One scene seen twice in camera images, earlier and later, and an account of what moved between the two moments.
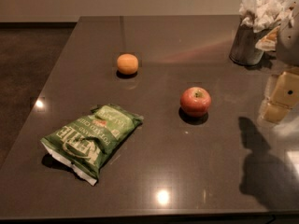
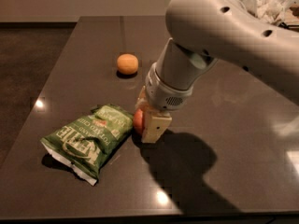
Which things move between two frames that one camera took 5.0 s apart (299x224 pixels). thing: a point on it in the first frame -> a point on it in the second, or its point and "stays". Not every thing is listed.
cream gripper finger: [284, 95] -> [163, 96]
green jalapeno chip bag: [83, 146] stays
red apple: [195, 101] -> [137, 121]
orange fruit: [127, 63] stays
